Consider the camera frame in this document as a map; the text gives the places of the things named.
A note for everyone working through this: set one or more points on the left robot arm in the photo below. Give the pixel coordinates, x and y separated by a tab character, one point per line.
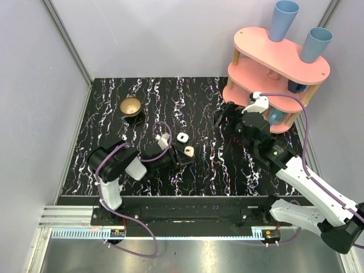
108	164

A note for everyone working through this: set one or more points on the white earbud charging case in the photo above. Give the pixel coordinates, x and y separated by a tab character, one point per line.
182	137

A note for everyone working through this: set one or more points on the gold bowl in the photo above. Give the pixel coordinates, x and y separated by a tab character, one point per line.
130	107

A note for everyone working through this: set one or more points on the beige earbud charging case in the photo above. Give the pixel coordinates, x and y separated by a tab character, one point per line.
189	151

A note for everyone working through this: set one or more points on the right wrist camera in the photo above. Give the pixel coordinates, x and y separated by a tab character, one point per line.
258	103

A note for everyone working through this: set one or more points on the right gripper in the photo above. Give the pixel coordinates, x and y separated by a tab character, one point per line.
231	110

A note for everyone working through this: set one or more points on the blue cup right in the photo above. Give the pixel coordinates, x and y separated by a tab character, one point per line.
316	42

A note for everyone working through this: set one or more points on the aluminium rail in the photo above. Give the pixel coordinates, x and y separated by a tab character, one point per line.
89	222

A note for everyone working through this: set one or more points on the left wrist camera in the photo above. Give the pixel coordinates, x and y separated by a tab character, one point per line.
163	141

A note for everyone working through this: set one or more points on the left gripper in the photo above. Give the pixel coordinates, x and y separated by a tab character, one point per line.
176	156

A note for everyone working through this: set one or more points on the blue cup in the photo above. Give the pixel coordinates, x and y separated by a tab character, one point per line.
282	18
316	42

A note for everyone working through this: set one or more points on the teal mug right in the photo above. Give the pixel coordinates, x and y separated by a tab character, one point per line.
275	116

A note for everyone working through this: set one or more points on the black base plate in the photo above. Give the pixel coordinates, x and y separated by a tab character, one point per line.
247	211

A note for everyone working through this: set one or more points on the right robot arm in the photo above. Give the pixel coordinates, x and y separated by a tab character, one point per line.
336	219

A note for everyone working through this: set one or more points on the pink small cup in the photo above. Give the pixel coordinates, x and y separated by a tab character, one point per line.
273	75

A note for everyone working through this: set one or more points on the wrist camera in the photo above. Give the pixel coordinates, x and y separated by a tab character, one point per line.
258	103
163	141

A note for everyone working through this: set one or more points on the pink three-tier shelf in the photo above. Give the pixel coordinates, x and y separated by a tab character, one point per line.
254	54

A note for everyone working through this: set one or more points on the dark blue mug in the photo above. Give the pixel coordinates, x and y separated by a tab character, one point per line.
295	87

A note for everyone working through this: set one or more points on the blue cup rear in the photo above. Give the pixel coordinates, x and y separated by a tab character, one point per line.
282	18

